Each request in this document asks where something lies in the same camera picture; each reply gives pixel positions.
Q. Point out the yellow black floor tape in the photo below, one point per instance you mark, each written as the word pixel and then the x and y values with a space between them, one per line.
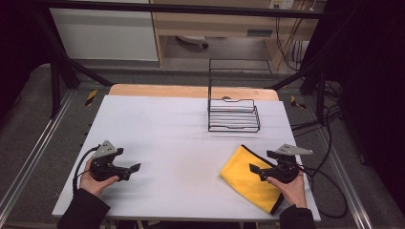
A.
pixel 297 102
pixel 91 97

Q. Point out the black metal frame strut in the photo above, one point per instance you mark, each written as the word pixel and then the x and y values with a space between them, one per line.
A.
pixel 321 92
pixel 55 82

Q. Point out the white wall power outlet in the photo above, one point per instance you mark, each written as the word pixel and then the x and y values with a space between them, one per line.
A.
pixel 281 4

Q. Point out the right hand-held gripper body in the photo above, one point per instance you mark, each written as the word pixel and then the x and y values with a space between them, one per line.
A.
pixel 285 171

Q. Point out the person's right hand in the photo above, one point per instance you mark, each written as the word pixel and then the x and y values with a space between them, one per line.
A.
pixel 294 192

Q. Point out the person's left hand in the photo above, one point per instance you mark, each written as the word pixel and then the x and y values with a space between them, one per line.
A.
pixel 92 186

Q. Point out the black horizontal frame bar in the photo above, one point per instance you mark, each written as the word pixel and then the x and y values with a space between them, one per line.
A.
pixel 178 9

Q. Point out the light wooden desk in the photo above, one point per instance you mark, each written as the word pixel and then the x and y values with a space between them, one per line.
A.
pixel 216 25

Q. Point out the black curtain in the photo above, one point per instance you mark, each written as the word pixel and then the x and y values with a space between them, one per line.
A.
pixel 16 47
pixel 372 79

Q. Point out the yellow towel with black trim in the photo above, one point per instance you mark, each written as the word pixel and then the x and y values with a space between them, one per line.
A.
pixel 242 173

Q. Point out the white table mat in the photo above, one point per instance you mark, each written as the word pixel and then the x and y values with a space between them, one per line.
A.
pixel 175 143

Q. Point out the grey chair base with caster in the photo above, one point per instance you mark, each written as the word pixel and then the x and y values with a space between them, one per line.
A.
pixel 192 39

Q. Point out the aluminium floor rail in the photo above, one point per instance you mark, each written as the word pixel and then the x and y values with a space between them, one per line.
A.
pixel 347 187
pixel 35 156

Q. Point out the white cabinet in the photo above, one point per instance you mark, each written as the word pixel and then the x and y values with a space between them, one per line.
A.
pixel 105 35

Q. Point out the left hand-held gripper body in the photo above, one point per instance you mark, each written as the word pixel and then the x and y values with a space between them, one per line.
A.
pixel 102 170

